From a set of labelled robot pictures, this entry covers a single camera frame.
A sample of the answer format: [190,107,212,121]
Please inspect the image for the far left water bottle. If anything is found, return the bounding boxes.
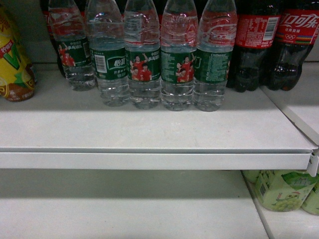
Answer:
[48,0,95,91]

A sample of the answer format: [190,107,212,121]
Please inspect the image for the yellow lemon tea bottle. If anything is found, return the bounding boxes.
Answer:
[0,4,35,102]

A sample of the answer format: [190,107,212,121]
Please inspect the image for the white metal shelf board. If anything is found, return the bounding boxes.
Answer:
[0,66,316,170]

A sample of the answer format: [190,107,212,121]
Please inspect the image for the barcode label water bottle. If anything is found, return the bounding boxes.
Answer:
[85,0,130,107]

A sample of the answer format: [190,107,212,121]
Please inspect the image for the cola bottle with barcode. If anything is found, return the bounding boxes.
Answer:
[226,0,282,92]

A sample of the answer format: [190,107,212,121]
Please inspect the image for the cola bottle olympic label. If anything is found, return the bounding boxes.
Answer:
[260,0,319,91]

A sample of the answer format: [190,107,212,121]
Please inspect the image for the middle water bottle red players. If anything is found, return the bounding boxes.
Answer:
[124,0,160,110]

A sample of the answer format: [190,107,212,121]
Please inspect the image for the water bottle behind front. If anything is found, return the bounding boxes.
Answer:
[160,0,198,112]

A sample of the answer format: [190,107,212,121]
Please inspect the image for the right water bottle green label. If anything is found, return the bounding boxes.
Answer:
[193,0,238,112]

